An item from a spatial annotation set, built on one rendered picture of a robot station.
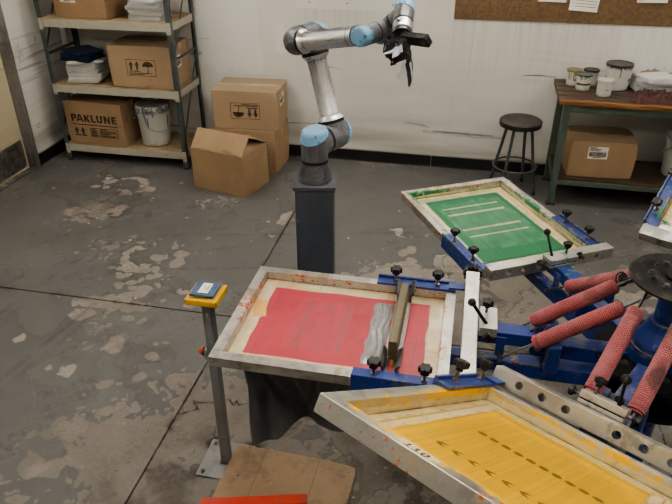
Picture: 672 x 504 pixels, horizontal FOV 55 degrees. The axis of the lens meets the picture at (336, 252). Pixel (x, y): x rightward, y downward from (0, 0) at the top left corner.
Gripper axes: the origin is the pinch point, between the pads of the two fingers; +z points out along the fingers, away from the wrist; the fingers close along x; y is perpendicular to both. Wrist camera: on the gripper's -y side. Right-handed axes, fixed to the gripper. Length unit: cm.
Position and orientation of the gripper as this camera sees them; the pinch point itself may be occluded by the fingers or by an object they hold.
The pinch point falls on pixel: (403, 72)
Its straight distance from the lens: 236.4
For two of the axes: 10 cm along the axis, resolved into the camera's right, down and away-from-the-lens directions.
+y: -8.8, 1.2, 4.5
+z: -1.2, 8.8, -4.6
